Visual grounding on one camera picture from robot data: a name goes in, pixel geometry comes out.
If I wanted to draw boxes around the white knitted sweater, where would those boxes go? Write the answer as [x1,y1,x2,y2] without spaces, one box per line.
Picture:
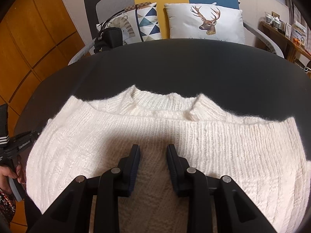
[26,86,310,232]

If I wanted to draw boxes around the person left hand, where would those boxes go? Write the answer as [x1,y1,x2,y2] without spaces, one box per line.
[0,155,26,195]

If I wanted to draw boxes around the black handbag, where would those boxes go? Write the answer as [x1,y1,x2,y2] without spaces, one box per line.
[94,27,123,53]

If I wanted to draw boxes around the geometric triangle pattern cushion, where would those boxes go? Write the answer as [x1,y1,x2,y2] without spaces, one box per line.
[96,2,162,45]

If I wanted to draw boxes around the deer print white cushion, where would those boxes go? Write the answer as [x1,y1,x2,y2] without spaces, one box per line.
[164,3,245,44]

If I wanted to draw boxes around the wooden side table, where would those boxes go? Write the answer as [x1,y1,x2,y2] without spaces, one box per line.
[259,21,310,63]

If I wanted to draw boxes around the grey yellow blue sofa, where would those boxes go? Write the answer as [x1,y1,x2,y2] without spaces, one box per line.
[72,0,283,62]

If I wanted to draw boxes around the right patterned curtain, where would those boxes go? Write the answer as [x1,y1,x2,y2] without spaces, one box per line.
[284,0,310,50]

